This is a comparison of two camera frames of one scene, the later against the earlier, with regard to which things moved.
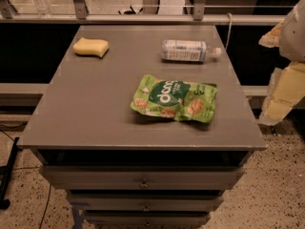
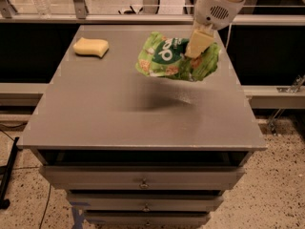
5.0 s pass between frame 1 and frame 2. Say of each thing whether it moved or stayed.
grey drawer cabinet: stayed
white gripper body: moved
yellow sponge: stayed
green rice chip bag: moved
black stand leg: stayed
